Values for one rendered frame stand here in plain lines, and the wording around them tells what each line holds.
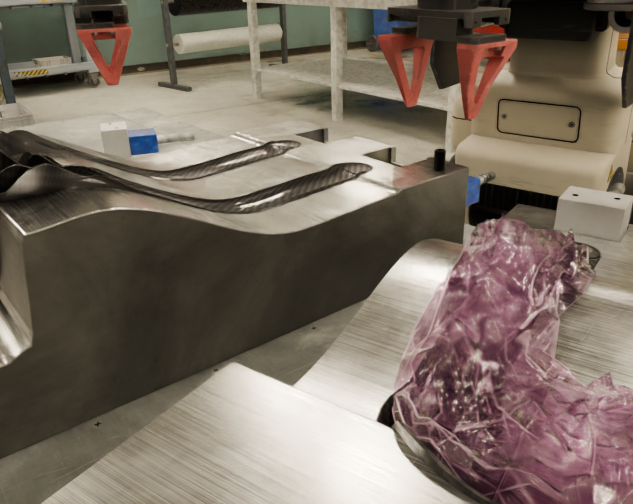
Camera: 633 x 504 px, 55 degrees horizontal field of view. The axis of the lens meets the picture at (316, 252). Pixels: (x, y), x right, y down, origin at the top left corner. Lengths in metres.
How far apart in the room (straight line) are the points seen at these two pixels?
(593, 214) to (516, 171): 0.44
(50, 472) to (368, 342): 0.20
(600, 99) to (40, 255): 0.76
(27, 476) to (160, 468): 0.19
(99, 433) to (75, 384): 0.03
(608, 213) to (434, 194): 0.14
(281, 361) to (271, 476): 0.25
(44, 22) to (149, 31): 1.07
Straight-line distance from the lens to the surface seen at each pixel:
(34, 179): 0.40
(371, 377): 0.31
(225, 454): 0.22
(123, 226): 0.38
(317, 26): 8.33
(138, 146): 0.94
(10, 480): 0.41
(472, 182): 0.69
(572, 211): 0.53
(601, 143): 0.96
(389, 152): 0.63
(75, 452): 0.41
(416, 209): 0.53
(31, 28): 7.09
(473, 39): 0.58
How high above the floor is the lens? 1.06
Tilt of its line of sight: 25 degrees down
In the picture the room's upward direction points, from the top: 2 degrees counter-clockwise
